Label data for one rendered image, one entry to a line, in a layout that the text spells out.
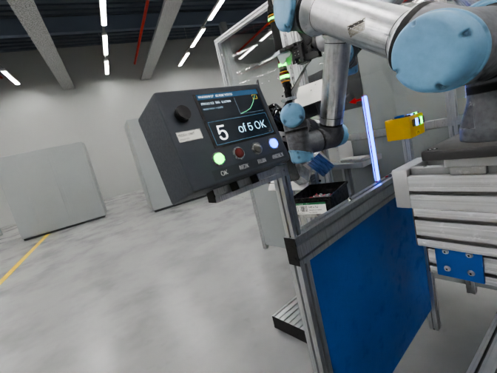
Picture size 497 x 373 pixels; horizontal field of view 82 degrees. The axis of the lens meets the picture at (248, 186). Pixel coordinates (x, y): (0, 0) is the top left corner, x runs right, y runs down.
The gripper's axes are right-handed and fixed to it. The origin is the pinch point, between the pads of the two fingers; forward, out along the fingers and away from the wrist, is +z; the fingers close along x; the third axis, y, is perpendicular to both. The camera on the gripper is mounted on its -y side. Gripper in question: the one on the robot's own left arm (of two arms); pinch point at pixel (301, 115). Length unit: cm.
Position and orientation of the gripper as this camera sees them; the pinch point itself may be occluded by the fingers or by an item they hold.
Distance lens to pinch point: 126.5
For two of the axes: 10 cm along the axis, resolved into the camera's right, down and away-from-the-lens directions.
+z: 2.0, -2.1, 9.6
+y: -9.2, 2.9, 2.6
